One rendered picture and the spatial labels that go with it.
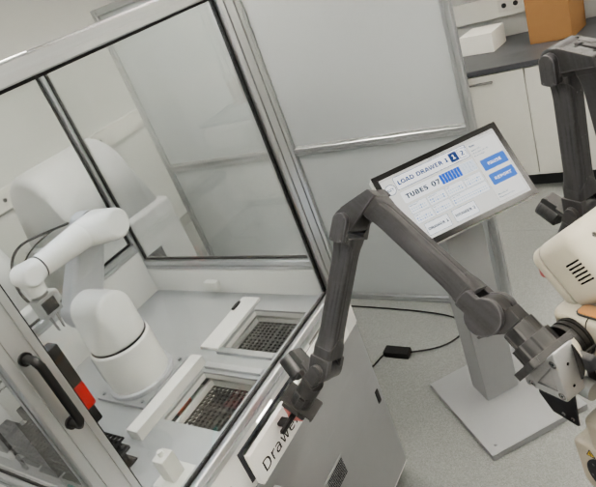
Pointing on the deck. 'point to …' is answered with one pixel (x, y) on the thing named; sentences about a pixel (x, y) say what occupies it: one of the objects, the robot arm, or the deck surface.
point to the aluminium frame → (26, 394)
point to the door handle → (54, 389)
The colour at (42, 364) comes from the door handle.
